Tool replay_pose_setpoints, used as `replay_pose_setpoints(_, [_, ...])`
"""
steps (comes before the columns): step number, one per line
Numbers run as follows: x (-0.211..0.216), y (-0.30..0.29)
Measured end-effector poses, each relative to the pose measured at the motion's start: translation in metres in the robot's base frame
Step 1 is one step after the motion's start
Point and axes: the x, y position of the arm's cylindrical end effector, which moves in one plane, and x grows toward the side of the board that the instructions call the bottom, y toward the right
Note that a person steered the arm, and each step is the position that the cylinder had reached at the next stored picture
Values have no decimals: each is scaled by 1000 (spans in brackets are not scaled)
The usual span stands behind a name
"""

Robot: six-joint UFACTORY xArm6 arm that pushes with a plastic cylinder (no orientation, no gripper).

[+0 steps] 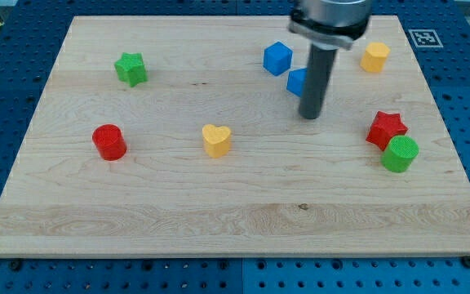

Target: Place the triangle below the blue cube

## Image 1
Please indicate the red cylinder block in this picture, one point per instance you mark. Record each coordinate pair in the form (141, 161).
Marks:
(109, 142)

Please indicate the green star block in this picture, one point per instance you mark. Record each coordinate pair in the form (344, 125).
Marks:
(130, 69)

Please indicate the blue cube block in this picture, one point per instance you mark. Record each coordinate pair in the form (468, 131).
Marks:
(277, 58)

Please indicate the red star block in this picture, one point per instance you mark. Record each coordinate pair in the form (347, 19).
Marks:
(384, 127)

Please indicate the light wooden board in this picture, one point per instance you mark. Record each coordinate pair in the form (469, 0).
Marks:
(288, 187)

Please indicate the yellow heart block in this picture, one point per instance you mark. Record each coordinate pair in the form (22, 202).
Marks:
(216, 140)

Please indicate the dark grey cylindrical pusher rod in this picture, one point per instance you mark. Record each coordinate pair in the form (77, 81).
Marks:
(318, 72)

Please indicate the black white fiducial marker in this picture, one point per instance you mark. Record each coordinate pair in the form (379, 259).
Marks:
(425, 38)

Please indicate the yellow hexagon block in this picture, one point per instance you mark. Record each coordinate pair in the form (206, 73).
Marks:
(374, 57)

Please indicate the green cylinder block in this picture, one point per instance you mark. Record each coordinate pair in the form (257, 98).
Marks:
(399, 153)

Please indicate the blue triangle block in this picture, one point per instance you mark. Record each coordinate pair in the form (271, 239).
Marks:
(295, 81)

